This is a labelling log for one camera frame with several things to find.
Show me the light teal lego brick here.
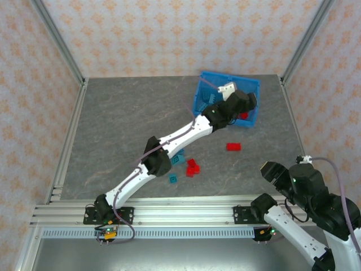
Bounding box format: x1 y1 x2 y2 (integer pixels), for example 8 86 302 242
201 91 217 104

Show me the blue two-compartment plastic bin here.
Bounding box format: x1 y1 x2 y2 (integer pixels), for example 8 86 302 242
192 70 261 128

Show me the small electronics board with LED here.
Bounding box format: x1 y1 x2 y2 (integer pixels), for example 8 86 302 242
253 225 283 243
94 225 119 244

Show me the grey metal panel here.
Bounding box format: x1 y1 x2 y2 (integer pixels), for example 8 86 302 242
30 238 329 271

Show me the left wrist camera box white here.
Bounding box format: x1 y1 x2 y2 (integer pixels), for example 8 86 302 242
217 82 237 100

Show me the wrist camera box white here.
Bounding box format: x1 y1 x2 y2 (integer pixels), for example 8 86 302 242
295 154 313 165
217 82 237 100

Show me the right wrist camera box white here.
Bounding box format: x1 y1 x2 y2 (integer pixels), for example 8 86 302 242
295 154 313 165

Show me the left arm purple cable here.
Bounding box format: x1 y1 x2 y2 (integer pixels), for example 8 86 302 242
97 78 221 245

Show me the aluminium table side rail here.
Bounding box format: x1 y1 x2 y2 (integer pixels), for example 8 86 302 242
43 78 90 204
279 75 310 159

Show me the aluminium corner post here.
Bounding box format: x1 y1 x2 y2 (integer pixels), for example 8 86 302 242
279 0 338 85
29 0 89 87

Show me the slotted grey cable duct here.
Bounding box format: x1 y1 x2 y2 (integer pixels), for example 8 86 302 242
41 228 256 240

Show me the aluminium lower frame rail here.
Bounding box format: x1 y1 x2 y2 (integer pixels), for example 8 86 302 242
14 227 43 271

